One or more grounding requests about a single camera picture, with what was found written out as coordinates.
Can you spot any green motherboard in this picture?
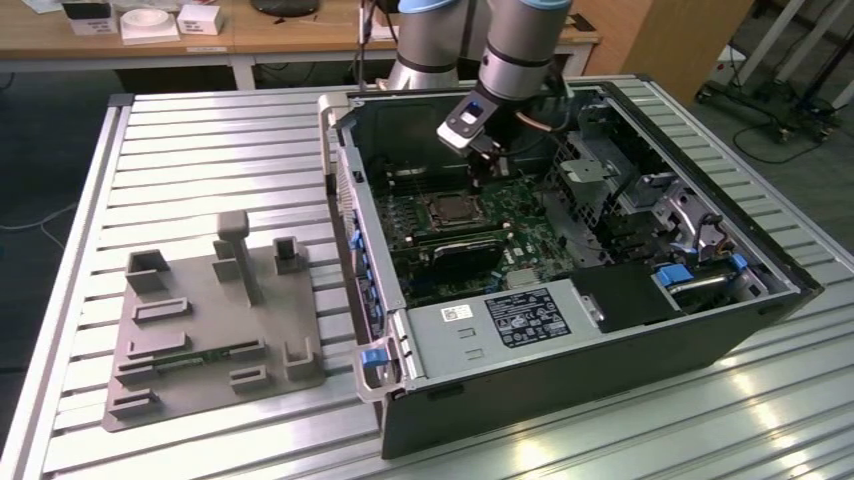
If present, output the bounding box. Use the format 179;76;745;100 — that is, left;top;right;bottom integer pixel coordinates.
370;164;577;309

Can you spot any silver perforated drive cage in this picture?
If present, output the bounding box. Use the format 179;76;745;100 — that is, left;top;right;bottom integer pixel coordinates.
544;102;676;266

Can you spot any white paper box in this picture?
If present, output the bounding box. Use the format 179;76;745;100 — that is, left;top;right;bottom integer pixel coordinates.
370;0;402;41

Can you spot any blue drive latch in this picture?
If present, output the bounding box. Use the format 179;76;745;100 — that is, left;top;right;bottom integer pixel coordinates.
656;264;694;290

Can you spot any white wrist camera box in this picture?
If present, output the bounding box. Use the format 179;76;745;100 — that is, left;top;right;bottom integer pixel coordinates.
435;97;501;151

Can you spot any silver metal bracket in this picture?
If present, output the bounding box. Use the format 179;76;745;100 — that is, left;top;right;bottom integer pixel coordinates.
560;158;620;184

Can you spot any white floor cable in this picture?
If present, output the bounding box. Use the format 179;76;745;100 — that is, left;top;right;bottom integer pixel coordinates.
0;203;76;247

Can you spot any black plastic shroud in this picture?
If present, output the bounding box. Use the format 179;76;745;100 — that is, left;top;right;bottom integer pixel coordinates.
572;262;690;335

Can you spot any multicolour wire bundle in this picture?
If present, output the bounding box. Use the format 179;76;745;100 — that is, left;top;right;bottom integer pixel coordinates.
690;214;736;264

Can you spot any white box black insert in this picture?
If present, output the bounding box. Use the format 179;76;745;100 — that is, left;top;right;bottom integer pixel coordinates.
63;0;115;37

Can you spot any plain white box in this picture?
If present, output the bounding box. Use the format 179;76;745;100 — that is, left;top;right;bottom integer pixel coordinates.
175;3;227;37

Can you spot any black hanging cable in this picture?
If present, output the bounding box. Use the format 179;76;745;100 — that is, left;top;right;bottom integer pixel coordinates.
353;0;373;94

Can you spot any green RAM stick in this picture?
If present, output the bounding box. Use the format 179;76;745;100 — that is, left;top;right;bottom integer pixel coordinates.
151;348;237;375

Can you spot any grey power supply unit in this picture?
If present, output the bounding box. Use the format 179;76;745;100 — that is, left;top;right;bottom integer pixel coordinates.
391;277;606;390

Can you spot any black round object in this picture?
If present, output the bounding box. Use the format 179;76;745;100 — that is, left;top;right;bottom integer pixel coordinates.
250;0;323;15

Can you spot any wooden desk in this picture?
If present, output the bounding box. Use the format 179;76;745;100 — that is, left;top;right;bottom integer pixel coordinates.
0;0;604;92

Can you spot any grey parts rack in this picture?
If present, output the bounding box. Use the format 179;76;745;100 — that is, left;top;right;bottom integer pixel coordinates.
99;209;330;434

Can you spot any black graphics card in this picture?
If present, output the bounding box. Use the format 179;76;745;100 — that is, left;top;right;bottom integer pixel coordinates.
425;237;507;280

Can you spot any silver topped CPU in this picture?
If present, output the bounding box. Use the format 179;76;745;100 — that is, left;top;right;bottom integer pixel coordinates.
437;197;474;224

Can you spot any wooden cabinet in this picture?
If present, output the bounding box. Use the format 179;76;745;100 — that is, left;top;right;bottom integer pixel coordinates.
585;0;760;107

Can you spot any black PC case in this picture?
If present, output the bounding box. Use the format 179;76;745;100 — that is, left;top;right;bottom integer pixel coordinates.
317;79;826;460

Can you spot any black wheeled stand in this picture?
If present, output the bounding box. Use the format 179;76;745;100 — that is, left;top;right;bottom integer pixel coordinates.
693;0;854;147

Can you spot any CPU socket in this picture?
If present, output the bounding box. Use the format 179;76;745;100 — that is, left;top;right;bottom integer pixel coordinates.
419;189;486;234

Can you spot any copper coloured cable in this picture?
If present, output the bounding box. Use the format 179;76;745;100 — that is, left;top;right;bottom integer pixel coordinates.
518;112;556;134

